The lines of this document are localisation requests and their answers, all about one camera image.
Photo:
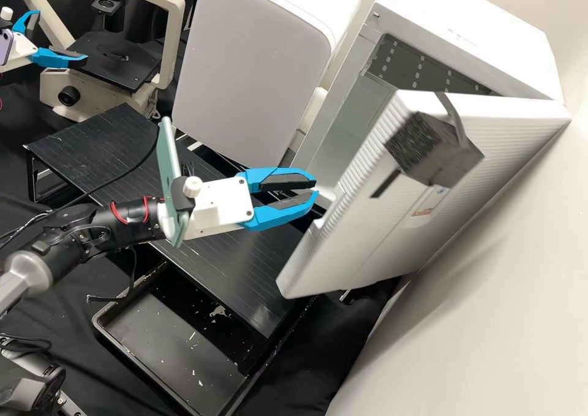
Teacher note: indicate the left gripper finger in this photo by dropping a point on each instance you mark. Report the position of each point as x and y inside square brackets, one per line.
[50, 57]
[20, 23]

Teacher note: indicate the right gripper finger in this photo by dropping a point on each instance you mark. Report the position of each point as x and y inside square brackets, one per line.
[257, 179]
[271, 216]

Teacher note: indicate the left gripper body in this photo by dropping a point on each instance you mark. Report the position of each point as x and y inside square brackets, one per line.
[22, 48]

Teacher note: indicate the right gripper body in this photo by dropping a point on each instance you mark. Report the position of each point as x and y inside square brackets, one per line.
[225, 200]

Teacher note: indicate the incubator door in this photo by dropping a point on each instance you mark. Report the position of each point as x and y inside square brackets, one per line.
[505, 168]

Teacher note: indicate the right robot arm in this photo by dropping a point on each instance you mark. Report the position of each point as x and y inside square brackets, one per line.
[27, 269]

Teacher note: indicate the white incubator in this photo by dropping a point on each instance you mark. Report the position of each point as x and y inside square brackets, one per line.
[459, 16]

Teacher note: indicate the cream microscope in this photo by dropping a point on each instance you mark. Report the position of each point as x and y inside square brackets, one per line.
[55, 83]

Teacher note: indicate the black platform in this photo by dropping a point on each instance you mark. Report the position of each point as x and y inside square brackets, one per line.
[239, 269]
[92, 145]

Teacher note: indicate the white box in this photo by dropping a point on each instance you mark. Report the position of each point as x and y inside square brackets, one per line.
[248, 67]

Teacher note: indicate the black tray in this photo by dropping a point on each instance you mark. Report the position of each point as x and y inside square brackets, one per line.
[161, 342]

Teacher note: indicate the left wrist camera phone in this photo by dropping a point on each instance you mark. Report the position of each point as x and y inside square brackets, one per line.
[3, 44]

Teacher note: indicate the wrist camera phone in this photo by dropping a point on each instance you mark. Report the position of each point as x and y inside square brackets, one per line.
[167, 158]
[3, 44]

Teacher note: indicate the right wrist camera phone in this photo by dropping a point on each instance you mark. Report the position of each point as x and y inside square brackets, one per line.
[167, 158]

